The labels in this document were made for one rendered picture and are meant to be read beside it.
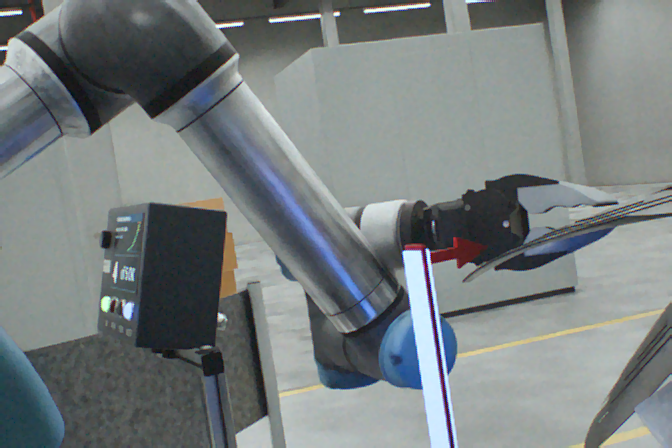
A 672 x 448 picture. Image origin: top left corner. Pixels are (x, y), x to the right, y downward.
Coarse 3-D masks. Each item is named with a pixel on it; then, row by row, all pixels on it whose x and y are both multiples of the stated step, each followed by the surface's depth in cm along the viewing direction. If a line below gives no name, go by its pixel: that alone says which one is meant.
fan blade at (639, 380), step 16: (656, 336) 94; (640, 352) 96; (656, 352) 92; (640, 368) 93; (656, 368) 89; (624, 384) 95; (640, 384) 91; (656, 384) 87; (608, 400) 98; (624, 400) 92; (640, 400) 88; (608, 416) 93; (624, 416) 89; (592, 432) 94; (608, 432) 89
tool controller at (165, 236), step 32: (128, 224) 121; (160, 224) 113; (192, 224) 115; (224, 224) 117; (128, 256) 119; (160, 256) 113; (192, 256) 115; (128, 288) 117; (160, 288) 113; (192, 288) 115; (160, 320) 113; (192, 320) 115; (224, 320) 120; (160, 352) 125
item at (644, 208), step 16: (656, 192) 79; (624, 208) 74; (640, 208) 72; (656, 208) 70; (576, 224) 72; (592, 224) 61; (608, 224) 60; (624, 224) 62; (544, 240) 64; (512, 256) 71; (480, 272) 77
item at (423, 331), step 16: (416, 256) 63; (416, 272) 63; (416, 288) 63; (416, 304) 64; (416, 320) 64; (416, 336) 65; (432, 336) 63; (432, 352) 63; (432, 368) 63; (432, 384) 64; (432, 400) 64; (432, 416) 64; (432, 432) 65
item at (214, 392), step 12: (216, 348) 112; (204, 384) 110; (216, 384) 111; (204, 396) 111; (216, 396) 111; (228, 396) 111; (204, 408) 112; (216, 408) 110; (228, 408) 111; (204, 420) 112; (216, 420) 110; (228, 420) 111; (216, 432) 110; (228, 432) 111; (216, 444) 110; (228, 444) 111
